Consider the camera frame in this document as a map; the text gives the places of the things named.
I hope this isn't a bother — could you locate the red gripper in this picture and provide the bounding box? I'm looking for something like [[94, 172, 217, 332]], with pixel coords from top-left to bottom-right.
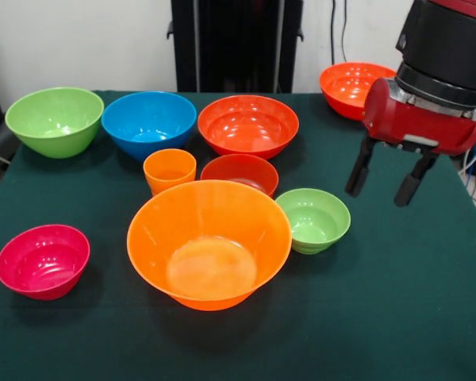
[[344, 77, 476, 208]]

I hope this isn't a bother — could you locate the small green bowl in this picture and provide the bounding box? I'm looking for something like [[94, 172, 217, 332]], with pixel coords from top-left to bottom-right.
[[275, 187, 352, 256]]

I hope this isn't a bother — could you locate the large red bowl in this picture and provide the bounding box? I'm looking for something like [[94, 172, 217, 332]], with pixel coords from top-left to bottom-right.
[[319, 61, 398, 121], [197, 94, 301, 159]]

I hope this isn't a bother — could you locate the large orange bowl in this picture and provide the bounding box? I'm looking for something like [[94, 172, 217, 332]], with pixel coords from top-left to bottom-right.
[[126, 179, 294, 312]]

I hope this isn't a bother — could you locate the blue bowl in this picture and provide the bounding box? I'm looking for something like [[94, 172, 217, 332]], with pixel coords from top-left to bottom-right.
[[101, 90, 198, 163]]

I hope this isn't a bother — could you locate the large green bowl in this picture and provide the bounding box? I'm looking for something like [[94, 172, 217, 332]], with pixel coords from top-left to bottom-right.
[[4, 87, 105, 160]]

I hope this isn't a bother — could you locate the pink bowl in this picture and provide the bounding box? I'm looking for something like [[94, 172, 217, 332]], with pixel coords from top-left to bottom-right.
[[0, 224, 91, 301]]

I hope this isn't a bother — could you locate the small red bowl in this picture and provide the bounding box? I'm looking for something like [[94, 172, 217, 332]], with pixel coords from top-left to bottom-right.
[[200, 153, 280, 198]]

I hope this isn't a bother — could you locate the orange cup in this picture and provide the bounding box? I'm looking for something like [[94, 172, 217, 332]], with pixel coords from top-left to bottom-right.
[[143, 148, 198, 196]]

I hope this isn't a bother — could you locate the dark green table cloth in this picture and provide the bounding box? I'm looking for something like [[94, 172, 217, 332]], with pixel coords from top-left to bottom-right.
[[0, 90, 476, 381]]

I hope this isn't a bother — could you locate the white and blue cable bundle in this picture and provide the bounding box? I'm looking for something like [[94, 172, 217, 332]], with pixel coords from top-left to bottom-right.
[[458, 123, 476, 215]]

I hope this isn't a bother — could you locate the thin black wall cable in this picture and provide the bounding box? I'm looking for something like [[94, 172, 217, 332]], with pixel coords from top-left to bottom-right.
[[340, 0, 349, 64]]

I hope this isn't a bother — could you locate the thick black wall cable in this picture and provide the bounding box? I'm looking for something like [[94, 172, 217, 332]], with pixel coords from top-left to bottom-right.
[[330, 0, 338, 67]]

